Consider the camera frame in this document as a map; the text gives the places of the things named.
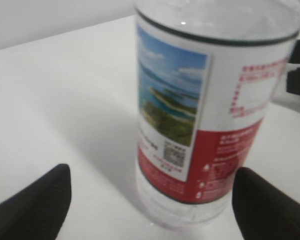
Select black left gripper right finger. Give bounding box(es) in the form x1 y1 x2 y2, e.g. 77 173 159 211
231 167 300 240

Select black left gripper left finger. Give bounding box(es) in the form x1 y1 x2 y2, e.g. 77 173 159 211
0 163 72 240

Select clear red-label water bottle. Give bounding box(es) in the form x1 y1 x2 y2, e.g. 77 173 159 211
135 0 300 229

